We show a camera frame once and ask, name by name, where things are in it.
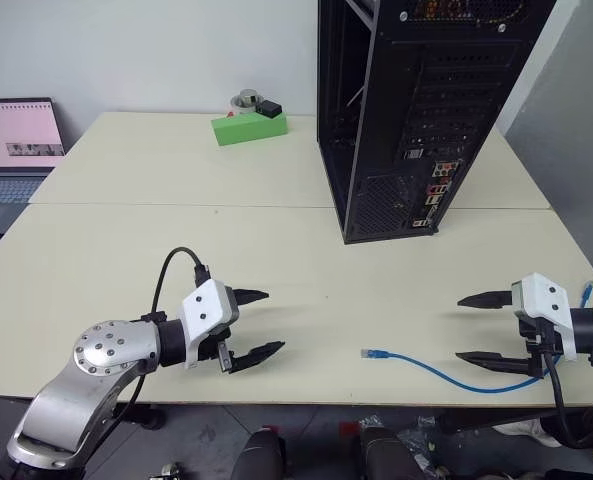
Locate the open laptop pink screen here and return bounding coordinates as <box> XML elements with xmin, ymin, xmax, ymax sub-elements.
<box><xmin>0</xmin><ymin>96</ymin><xmax>68</xmax><ymax>207</ymax></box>

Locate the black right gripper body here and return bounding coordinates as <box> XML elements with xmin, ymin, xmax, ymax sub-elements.
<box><xmin>514</xmin><ymin>310</ymin><xmax>563</xmax><ymax>380</ymax></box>

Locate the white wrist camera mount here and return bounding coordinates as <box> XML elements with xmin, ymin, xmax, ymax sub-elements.
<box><xmin>511</xmin><ymin>272</ymin><xmax>578</xmax><ymax>362</ymax></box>
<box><xmin>179</xmin><ymin>279</ymin><xmax>241</xmax><ymax>372</ymax></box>

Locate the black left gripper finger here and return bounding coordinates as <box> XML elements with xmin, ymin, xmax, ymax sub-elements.
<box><xmin>228</xmin><ymin>340</ymin><xmax>288</xmax><ymax>376</ymax></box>
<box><xmin>231</xmin><ymin>287</ymin><xmax>271</xmax><ymax>309</ymax></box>

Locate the black computer tower case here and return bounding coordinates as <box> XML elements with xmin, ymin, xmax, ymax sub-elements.
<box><xmin>316</xmin><ymin>0</ymin><xmax>558</xmax><ymax>246</ymax></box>

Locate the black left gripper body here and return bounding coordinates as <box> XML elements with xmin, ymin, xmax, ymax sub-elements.
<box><xmin>196</xmin><ymin>286</ymin><xmax>242</xmax><ymax>375</ymax></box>

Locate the blue ethernet cable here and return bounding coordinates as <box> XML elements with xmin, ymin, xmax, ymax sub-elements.
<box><xmin>359</xmin><ymin>281</ymin><xmax>593</xmax><ymax>394</ymax></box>

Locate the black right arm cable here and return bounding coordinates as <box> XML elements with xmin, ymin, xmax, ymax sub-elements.
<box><xmin>540</xmin><ymin>347</ymin><xmax>593</xmax><ymax>450</ymax></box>

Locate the dark rounded shape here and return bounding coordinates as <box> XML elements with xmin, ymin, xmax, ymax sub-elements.
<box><xmin>359</xmin><ymin>425</ymin><xmax>428</xmax><ymax>480</ymax></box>
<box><xmin>234</xmin><ymin>428</ymin><xmax>286</xmax><ymax>480</ymax></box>

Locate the green rectangular box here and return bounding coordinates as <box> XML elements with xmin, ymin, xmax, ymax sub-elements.
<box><xmin>211</xmin><ymin>112</ymin><xmax>290</xmax><ymax>149</ymax></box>

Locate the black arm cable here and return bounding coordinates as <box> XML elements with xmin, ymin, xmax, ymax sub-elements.
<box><xmin>540</xmin><ymin>347</ymin><xmax>593</xmax><ymax>450</ymax></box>
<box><xmin>150</xmin><ymin>247</ymin><xmax>212</xmax><ymax>324</ymax></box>

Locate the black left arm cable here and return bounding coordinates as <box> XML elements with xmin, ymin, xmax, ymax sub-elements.
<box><xmin>150</xmin><ymin>247</ymin><xmax>212</xmax><ymax>324</ymax></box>

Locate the small black box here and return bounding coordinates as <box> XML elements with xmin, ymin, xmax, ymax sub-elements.
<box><xmin>256</xmin><ymin>99</ymin><xmax>284</xmax><ymax>120</ymax></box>

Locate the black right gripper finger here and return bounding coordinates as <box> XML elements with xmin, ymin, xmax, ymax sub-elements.
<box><xmin>456</xmin><ymin>290</ymin><xmax>515</xmax><ymax>310</ymax></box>
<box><xmin>454</xmin><ymin>350</ymin><xmax>540</xmax><ymax>378</ymax></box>

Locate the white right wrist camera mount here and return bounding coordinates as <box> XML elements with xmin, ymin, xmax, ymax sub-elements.
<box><xmin>511</xmin><ymin>272</ymin><xmax>578</xmax><ymax>362</ymax></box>

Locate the black table foot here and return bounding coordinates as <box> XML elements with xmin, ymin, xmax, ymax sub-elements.
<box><xmin>120</xmin><ymin>403</ymin><xmax>166</xmax><ymax>431</ymax></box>

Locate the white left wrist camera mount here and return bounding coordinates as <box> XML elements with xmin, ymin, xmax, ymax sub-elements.
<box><xmin>179</xmin><ymin>279</ymin><xmax>241</xmax><ymax>372</ymax></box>

